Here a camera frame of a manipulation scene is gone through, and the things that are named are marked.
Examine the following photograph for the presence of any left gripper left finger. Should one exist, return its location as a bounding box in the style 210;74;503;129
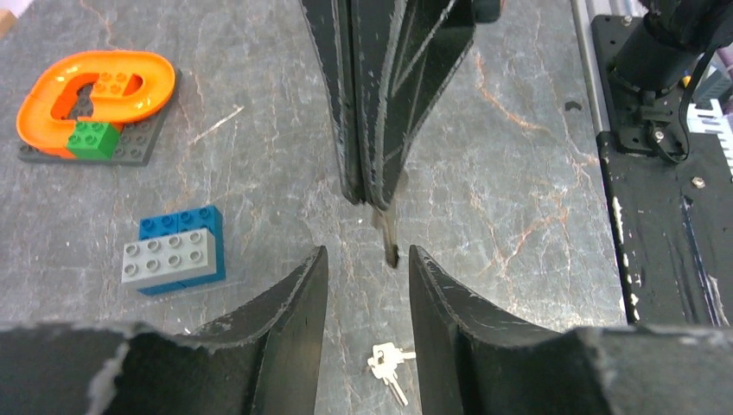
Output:
1;246;328;414

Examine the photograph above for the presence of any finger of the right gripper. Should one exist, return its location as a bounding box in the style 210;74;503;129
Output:
300;0;367;204
352;1;475;209

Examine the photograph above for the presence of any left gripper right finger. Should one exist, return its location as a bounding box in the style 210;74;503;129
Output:
409;246;732;414

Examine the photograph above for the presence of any single brass key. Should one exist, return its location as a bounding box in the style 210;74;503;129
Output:
372;170;409;269

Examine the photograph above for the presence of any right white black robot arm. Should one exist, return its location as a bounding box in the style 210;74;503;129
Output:
302;1;732;210

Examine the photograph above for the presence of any small silver key bunch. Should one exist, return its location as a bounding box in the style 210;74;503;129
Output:
367;342;416;406

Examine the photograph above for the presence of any grey blue brick stack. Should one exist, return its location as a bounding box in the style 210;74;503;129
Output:
121;205;226;296

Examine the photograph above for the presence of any orange track on grey plate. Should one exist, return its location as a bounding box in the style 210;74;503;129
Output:
16;49;181;167

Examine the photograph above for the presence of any small wooden block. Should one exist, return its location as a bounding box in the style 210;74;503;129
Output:
0;9;16;39

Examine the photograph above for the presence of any light blue toothed cable duct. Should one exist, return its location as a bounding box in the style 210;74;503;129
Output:
687;99;732;171

